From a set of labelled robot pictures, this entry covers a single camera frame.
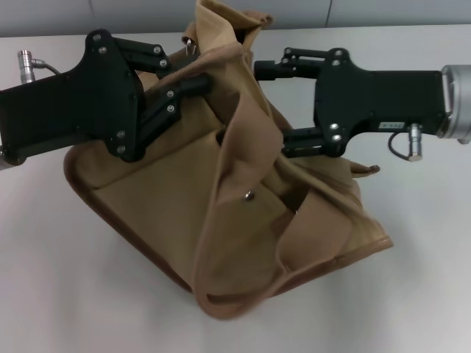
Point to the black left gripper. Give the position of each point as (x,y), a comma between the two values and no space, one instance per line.
(73,106)

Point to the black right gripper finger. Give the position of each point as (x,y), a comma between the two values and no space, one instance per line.
(272,70)

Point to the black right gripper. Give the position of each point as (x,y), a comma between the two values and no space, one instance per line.
(386,99)

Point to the silver zipper pull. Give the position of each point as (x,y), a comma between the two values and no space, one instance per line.
(189,46)

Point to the khaki canvas food bag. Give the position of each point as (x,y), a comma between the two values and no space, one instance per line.
(176,220)

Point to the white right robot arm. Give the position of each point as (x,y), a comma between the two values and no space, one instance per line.
(458,99)

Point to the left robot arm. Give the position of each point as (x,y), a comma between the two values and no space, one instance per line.
(9,160)

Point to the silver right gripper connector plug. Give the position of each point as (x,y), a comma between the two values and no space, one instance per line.
(414,145)

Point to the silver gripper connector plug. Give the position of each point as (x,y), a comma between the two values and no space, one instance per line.
(414,145)
(25,62)

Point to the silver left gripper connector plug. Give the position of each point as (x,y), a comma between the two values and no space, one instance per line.
(25,62)

